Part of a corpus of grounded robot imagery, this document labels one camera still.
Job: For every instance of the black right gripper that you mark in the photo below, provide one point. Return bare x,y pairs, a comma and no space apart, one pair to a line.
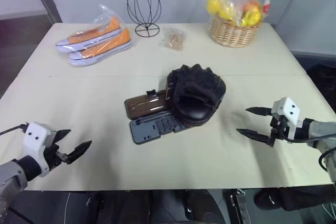
278,129

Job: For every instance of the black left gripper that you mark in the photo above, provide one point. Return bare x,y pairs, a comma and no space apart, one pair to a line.
56,157

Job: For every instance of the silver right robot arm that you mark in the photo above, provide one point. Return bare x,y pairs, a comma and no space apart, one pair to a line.
324,136

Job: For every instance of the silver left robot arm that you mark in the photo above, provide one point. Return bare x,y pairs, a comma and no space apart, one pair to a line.
13,176

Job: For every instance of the grey drill bit case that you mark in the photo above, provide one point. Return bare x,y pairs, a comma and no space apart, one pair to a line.
147,132

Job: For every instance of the black baseball glove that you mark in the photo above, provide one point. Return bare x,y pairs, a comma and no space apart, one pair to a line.
199,90

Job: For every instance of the dark rounded shape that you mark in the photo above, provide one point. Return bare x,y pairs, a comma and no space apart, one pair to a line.
183,207
288,197

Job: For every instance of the orange canvas sneaker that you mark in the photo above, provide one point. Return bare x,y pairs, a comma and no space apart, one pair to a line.
105,48
92,36

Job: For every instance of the yellow lemon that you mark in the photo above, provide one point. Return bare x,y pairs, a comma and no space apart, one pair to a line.
225,13
213,5
250,18

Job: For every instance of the red orange apple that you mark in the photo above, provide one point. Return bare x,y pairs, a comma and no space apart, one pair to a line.
250,5

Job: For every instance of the clear bag of brown pieces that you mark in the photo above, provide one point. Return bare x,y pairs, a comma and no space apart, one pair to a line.
173,39

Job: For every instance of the clear plastic fruit wrap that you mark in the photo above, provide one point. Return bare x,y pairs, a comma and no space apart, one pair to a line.
236,1

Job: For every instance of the clear plastic shoe bag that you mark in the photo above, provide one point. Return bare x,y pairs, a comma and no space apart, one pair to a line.
105,14

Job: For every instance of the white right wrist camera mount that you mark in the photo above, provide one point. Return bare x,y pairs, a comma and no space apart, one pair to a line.
288,107

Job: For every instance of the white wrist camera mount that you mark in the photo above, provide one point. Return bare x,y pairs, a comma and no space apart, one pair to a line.
35,134
288,107

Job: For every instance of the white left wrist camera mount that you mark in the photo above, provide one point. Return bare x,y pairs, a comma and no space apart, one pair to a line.
35,134

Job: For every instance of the metal table frame bracket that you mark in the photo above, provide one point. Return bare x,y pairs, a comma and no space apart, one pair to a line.
237,205

